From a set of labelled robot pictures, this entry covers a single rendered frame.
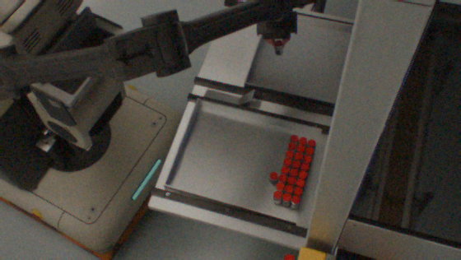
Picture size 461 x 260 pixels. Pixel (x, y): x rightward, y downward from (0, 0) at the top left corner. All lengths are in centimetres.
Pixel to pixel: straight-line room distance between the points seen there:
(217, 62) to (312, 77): 27
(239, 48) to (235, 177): 40
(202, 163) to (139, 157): 74
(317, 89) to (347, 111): 85
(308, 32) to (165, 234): 108
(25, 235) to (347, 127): 192
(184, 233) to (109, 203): 37
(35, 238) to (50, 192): 33
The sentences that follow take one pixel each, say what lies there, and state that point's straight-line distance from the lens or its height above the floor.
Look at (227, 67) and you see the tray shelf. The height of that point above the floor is 88.
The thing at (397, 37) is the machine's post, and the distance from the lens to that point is 57.
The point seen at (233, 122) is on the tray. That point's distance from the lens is 150.
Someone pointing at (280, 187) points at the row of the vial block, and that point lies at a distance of 137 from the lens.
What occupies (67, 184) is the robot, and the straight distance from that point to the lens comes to 219.
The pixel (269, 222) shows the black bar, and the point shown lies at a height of 90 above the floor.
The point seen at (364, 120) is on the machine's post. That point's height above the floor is 158.
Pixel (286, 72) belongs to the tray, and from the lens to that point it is 157.
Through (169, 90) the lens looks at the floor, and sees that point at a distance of 261.
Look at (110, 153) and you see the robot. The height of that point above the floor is 28.
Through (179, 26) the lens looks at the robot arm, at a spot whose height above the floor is 139.
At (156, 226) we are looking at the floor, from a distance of 235.
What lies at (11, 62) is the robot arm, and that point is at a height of 131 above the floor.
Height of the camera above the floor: 220
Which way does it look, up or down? 63 degrees down
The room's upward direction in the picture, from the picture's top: 7 degrees counter-clockwise
